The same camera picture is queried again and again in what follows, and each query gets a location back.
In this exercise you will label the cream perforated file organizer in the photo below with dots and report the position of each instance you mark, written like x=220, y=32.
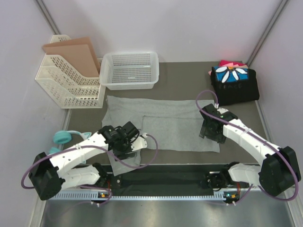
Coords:
x=65, y=85

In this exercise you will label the pink folded t shirt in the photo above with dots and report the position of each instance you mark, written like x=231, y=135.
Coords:
x=235, y=64

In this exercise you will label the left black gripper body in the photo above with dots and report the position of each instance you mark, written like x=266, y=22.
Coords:
x=124, y=152

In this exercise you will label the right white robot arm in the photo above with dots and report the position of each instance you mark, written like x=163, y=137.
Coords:
x=277, y=168

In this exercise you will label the white perforated plastic basket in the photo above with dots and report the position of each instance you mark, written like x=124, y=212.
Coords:
x=129, y=70

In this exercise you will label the grey slotted cable duct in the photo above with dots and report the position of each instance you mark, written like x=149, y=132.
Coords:
x=102, y=195

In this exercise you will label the grey t shirt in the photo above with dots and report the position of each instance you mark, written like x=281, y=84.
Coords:
x=175, y=126

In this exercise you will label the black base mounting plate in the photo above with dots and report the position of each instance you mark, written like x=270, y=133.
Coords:
x=171, y=180

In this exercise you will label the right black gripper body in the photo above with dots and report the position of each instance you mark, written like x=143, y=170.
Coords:
x=207, y=131

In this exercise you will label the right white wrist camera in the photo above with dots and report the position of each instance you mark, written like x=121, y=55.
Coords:
x=220, y=109

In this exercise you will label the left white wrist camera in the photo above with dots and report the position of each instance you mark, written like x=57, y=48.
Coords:
x=139, y=143

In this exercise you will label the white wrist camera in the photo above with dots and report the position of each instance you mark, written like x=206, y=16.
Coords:
x=220, y=109
x=139, y=143

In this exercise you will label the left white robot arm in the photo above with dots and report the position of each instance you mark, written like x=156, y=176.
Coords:
x=53, y=173

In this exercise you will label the black folded flower t shirt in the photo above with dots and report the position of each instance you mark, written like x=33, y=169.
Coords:
x=234, y=85

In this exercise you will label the teal cat ear headphones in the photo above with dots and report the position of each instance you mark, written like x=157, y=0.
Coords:
x=63, y=137

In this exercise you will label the brown cardboard folder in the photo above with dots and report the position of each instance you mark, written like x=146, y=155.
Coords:
x=79, y=53

